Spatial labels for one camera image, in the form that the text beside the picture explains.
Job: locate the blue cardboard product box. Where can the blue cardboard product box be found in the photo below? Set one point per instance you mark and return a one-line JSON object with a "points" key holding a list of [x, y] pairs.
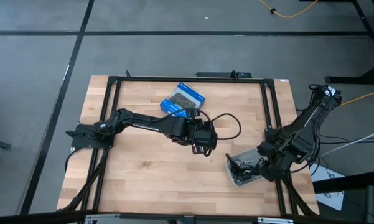
{"points": [[183, 96]]}

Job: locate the black mount bar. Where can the black mount bar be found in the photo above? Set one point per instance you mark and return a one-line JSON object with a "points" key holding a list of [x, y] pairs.
{"points": [[217, 74]]}

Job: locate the black table leg frame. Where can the black table leg frame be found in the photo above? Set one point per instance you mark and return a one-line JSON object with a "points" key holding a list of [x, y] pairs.
{"points": [[354, 80]]}

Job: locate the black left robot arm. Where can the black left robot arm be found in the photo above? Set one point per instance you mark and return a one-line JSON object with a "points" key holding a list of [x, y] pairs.
{"points": [[149, 123]]}

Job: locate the black floor beam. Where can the black floor beam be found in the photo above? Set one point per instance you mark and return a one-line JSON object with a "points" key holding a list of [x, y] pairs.
{"points": [[345, 183]]}

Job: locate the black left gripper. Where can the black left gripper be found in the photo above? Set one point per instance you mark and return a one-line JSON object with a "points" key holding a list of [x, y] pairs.
{"points": [[202, 133]]}

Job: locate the black aluminium table frame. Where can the black aluminium table frame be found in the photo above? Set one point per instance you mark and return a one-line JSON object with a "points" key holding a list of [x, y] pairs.
{"points": [[189, 79]]}

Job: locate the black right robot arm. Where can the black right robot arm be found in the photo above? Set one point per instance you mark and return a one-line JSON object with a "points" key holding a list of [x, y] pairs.
{"points": [[308, 124]]}

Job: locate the translucent white plastic bin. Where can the translucent white plastic bin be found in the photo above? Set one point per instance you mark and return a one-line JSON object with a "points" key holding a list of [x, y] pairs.
{"points": [[249, 155]]}

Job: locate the white paper sheet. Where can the white paper sheet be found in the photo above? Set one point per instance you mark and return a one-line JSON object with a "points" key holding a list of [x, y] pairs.
{"points": [[330, 193]]}

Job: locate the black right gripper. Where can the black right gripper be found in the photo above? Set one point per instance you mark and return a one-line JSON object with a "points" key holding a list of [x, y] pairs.
{"points": [[270, 168]]}

